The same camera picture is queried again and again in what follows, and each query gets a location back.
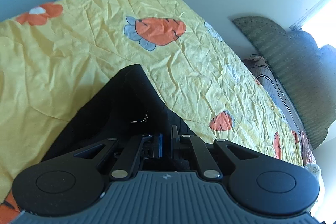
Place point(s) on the window with white frame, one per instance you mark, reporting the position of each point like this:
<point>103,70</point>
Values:
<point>319,22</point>

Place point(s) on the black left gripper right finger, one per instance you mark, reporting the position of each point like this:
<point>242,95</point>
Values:
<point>179,143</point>

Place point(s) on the black pants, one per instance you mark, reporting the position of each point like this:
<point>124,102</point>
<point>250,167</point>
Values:
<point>127,105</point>

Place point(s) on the striped grey pillow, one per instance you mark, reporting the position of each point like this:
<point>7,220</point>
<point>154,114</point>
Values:
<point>264,74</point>

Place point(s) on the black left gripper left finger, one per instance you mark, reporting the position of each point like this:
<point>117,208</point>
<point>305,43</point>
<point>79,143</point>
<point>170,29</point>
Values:
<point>152,146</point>

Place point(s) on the green upholstered headboard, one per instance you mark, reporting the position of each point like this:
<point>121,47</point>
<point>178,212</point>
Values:
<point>306,72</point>

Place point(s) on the yellow carrot print quilt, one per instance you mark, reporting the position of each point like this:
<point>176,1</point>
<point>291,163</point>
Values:
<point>58,55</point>

